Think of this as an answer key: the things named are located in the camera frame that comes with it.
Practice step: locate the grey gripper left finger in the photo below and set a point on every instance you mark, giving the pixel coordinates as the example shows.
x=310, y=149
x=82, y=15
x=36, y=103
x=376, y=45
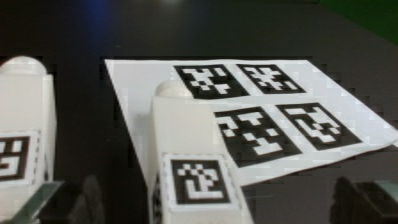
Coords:
x=63, y=204

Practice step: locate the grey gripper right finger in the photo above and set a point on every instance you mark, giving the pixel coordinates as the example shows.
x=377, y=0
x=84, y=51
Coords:
x=365, y=202

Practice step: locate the white desk leg far left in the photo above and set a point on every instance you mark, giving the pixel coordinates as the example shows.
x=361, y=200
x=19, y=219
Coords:
x=27, y=132

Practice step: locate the white desk leg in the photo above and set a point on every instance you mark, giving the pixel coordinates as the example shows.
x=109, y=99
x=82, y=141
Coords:
x=196, y=192
x=27, y=132

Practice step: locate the sheet with four markers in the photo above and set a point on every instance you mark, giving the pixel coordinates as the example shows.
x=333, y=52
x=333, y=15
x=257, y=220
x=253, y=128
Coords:
x=253, y=111

